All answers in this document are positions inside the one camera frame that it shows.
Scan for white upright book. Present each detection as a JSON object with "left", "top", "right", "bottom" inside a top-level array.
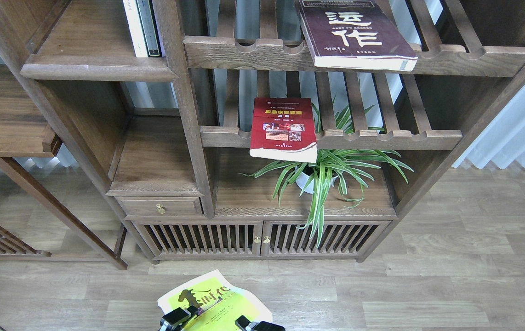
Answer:
[{"left": 122, "top": 0, "right": 148, "bottom": 58}]

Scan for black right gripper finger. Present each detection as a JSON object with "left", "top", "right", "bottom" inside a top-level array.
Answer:
[{"left": 235, "top": 315, "right": 285, "bottom": 331}]

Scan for maroon book white characters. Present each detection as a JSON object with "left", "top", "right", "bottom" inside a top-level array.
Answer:
[{"left": 295, "top": 0, "right": 418, "bottom": 72}]

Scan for dark wooden bookshelf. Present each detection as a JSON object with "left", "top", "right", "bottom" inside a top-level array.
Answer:
[{"left": 0, "top": 0, "right": 525, "bottom": 262}]

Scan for red book with photos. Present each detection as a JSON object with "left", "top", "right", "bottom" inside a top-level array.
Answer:
[{"left": 250, "top": 97, "right": 318, "bottom": 163}]

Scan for dark green upright book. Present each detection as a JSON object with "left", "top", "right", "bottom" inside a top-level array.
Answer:
[{"left": 136, "top": 0, "right": 162, "bottom": 58}]

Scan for green spider plant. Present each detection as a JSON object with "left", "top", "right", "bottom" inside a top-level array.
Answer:
[{"left": 240, "top": 94, "right": 415, "bottom": 249}]

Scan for brass drawer knob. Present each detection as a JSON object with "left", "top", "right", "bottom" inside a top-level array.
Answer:
[{"left": 157, "top": 204, "right": 166, "bottom": 214}]

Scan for white plant pot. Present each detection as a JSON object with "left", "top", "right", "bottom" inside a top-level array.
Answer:
[{"left": 295, "top": 165, "right": 338, "bottom": 195}]

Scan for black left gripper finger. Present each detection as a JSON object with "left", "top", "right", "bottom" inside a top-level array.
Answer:
[{"left": 160, "top": 306, "right": 198, "bottom": 331}]

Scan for yellow green book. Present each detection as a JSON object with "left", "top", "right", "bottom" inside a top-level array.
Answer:
[{"left": 157, "top": 270, "right": 273, "bottom": 331}]

